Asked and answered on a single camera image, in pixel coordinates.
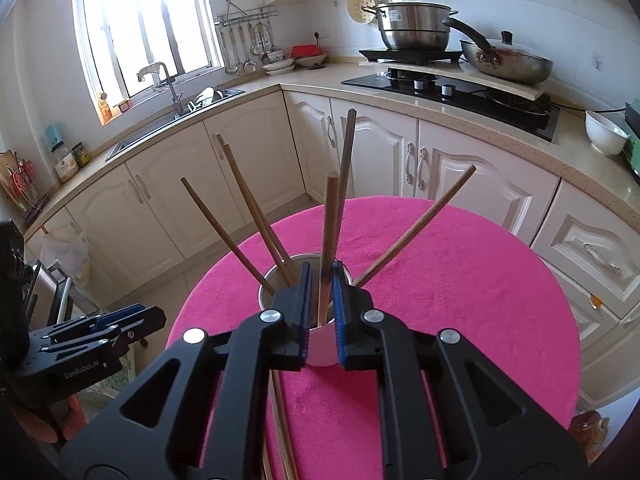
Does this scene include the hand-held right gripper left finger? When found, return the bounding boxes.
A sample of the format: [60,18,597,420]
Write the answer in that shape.
[82,261,313,480]

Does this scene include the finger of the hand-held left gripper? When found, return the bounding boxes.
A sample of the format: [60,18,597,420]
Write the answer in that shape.
[50,304,149,342]
[41,306,168,357]

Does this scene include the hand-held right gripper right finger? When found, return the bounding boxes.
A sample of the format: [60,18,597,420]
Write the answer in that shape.
[330,260,588,480]

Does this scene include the long brown wooden chopstick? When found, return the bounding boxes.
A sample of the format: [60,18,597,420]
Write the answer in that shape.
[322,171,341,321]

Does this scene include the bunch of wooden chopsticks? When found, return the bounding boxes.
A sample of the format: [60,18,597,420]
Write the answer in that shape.
[180,109,477,480]

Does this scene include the row of hanging steel utensils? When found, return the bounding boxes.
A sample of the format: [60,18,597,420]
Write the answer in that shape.
[222,22,273,76]

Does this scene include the steel pot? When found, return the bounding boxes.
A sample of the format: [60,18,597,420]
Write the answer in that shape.
[22,259,73,328]

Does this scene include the white plastic bag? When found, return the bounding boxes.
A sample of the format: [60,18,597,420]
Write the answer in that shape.
[40,230,91,288]

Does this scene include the pink tablecloth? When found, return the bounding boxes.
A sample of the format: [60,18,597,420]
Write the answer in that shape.
[165,196,583,480]

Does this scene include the blue cap jar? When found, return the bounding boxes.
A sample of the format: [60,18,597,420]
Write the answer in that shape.
[46,124,81,183]

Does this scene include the wooden cutting board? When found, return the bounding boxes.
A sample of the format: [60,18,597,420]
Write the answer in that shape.
[0,150,26,211]

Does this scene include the steel kitchen sink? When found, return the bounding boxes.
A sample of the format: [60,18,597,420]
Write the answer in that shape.
[105,87,246,161]

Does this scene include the dishes in sink rack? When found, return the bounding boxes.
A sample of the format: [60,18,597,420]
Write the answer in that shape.
[192,87,223,108]

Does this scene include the steel kitchen faucet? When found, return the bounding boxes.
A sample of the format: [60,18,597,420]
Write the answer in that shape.
[136,61,183,116]

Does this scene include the beige kitchen countertop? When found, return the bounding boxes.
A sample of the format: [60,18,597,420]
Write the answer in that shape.
[22,57,640,241]

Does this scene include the black glass gas hob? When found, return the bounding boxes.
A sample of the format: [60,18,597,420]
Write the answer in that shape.
[341,72,561,142]

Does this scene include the stacked bowls and red dish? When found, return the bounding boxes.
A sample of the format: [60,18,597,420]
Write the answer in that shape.
[290,45,328,67]

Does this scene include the black induction cooker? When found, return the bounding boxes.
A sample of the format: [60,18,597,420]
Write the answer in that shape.
[359,47,463,66]

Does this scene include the orange plastic bag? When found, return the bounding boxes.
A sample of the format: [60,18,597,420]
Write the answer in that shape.
[570,410,612,448]

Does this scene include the beige stone slab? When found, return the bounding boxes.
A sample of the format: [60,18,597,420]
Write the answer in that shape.
[359,57,550,103]

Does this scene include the barred kitchen window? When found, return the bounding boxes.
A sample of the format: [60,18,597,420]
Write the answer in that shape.
[72,0,226,101]

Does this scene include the steel stockpot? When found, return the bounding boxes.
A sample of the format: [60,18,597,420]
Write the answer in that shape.
[362,2,458,52]

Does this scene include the steel wok with lid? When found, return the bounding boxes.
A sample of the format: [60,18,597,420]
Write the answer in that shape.
[442,17,554,85]

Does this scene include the cream perforated steamer plate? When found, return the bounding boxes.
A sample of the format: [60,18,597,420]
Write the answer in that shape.
[346,0,386,25]

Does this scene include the white bowl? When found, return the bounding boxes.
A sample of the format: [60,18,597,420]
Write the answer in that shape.
[585,110,630,156]

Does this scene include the green electric cooker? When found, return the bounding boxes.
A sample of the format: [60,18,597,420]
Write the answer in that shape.
[622,102,640,181]

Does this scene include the red handled utensil holder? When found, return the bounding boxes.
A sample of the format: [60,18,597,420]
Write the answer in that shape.
[7,157,51,226]

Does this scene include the steel wall utensil rack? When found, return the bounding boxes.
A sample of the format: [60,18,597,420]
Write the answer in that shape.
[214,0,278,28]

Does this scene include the black power cable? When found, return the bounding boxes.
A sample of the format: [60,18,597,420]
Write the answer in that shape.
[550,101,626,114]

